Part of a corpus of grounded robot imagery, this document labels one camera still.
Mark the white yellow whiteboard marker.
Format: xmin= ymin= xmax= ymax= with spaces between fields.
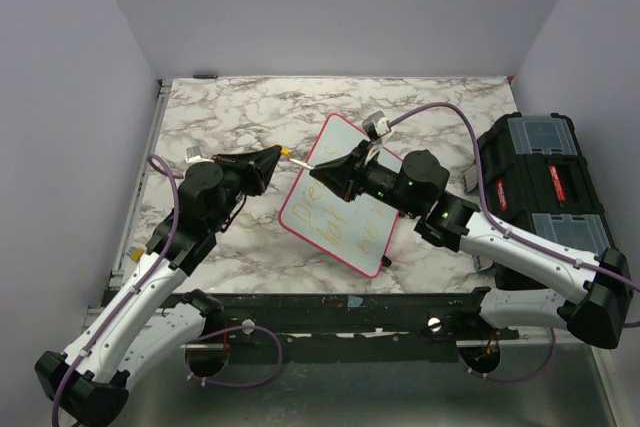
xmin=288 ymin=157 xmax=315 ymax=171

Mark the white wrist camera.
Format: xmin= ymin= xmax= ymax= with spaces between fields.
xmin=185 ymin=146 xmax=205 ymax=164
xmin=362 ymin=111 xmax=392 ymax=164

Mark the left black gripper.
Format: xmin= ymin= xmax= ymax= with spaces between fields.
xmin=209 ymin=147 xmax=283 ymax=233

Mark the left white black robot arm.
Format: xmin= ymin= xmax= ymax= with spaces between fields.
xmin=35 ymin=145 xmax=284 ymax=426

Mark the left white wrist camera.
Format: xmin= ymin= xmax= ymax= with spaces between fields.
xmin=185 ymin=146 xmax=205 ymax=164

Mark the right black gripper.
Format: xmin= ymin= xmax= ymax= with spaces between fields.
xmin=310 ymin=140 xmax=420 ymax=218

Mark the yellow clamp with bolt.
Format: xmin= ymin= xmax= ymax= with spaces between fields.
xmin=126 ymin=246 xmax=145 ymax=263

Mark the pink framed whiteboard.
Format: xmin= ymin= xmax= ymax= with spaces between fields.
xmin=278 ymin=113 xmax=402 ymax=278

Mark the black plastic toolbox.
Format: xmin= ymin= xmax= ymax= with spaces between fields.
xmin=464 ymin=112 xmax=625 ymax=293

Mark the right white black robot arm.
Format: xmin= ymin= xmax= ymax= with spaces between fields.
xmin=310 ymin=143 xmax=633 ymax=349

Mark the aluminium rail frame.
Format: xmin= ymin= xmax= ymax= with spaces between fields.
xmin=54 ymin=79 xmax=174 ymax=427

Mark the black base frame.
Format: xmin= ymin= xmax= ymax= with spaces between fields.
xmin=190 ymin=287 xmax=519 ymax=365

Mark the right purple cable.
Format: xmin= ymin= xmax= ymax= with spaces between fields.
xmin=387 ymin=101 xmax=640 ymax=383

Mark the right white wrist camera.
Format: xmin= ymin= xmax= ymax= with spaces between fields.
xmin=362 ymin=111 xmax=392 ymax=164

